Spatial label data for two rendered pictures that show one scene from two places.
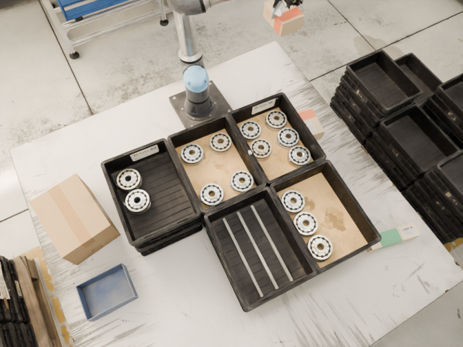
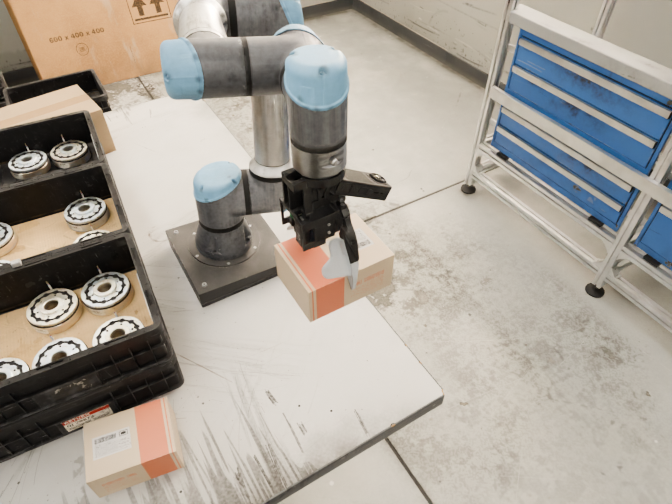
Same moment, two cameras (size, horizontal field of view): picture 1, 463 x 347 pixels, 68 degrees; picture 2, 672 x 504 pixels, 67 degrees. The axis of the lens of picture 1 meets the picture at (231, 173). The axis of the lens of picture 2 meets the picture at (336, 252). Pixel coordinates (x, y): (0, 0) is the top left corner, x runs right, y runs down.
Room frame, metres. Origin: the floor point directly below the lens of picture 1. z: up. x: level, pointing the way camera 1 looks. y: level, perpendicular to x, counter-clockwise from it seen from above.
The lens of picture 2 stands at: (1.41, -0.78, 1.71)
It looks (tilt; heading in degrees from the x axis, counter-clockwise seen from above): 46 degrees down; 92
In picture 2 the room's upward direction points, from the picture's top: straight up
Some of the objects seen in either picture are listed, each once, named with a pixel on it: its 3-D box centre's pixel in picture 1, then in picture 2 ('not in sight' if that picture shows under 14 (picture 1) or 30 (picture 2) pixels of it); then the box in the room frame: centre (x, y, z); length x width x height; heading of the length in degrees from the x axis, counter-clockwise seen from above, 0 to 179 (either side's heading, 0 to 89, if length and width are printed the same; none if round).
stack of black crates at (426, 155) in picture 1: (406, 149); not in sight; (1.15, -1.13, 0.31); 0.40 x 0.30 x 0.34; 33
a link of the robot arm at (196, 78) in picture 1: (196, 82); (221, 193); (1.10, 0.20, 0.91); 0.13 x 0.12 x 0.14; 15
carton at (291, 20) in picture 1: (282, 15); (333, 265); (1.39, -0.20, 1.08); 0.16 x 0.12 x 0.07; 33
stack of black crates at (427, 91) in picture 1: (406, 88); not in sight; (1.70, -1.25, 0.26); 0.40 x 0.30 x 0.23; 33
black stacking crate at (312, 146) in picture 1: (274, 142); (54, 328); (0.82, -0.19, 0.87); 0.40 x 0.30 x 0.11; 29
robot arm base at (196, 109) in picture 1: (198, 100); (222, 228); (1.08, 0.19, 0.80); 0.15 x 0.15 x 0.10
